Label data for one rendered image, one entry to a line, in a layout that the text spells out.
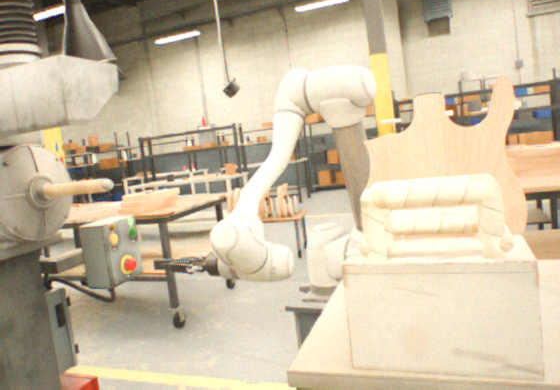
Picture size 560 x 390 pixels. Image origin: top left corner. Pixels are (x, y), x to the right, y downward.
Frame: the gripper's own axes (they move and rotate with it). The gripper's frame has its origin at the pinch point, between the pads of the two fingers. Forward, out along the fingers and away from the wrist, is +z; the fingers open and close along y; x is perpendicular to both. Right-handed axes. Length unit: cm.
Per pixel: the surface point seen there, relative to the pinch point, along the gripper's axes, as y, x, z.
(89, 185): -28.7, 28.3, -2.9
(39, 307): -21.0, -6.3, 30.9
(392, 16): 1053, 307, -6
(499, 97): -10, 36, -95
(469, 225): -30, 14, -86
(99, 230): -8.3, 13.3, 15.5
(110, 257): -7.3, 4.6, 13.9
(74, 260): -11.7, 5.1, 24.0
